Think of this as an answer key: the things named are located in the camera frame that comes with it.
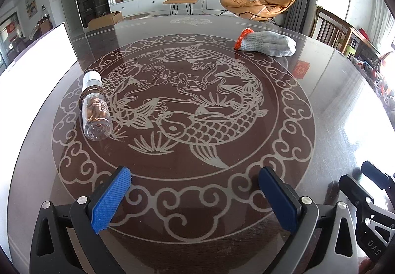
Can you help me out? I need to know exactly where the brown hair tie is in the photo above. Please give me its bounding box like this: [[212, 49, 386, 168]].
[[79, 86, 107, 109]]

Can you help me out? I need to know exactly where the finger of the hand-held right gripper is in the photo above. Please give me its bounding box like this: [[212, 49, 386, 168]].
[[338, 175, 375, 216], [361, 161, 395, 191]]

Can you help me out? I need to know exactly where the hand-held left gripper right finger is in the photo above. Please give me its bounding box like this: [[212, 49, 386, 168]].
[[258, 167, 360, 274]]

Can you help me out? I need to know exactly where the white knit glove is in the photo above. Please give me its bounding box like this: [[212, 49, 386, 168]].
[[235, 28, 297, 57]]

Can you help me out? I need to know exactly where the wooden chair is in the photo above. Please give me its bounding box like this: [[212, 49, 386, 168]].
[[310, 6, 352, 49]]

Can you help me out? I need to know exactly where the cardboard box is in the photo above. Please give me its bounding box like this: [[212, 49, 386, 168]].
[[88, 11, 124, 30]]

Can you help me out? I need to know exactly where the wooden bench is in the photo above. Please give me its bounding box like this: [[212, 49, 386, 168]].
[[163, 0, 199, 15]]

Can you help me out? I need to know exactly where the wall painting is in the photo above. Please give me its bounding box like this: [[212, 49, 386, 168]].
[[25, 0, 38, 18]]

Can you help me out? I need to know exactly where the cluttered wooden sideboard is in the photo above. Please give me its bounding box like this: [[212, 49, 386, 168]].
[[342, 27, 395, 98]]

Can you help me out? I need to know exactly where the white television cabinet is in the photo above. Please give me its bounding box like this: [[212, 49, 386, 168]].
[[109, 0, 238, 14]]

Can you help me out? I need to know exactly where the orange lounge chair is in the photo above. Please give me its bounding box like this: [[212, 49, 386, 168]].
[[220, 0, 297, 23]]

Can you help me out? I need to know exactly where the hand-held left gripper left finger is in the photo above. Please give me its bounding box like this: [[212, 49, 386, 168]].
[[30, 166, 133, 274]]

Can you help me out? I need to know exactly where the clear plastic bottle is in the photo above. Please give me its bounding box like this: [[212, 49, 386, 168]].
[[79, 71, 113, 141]]

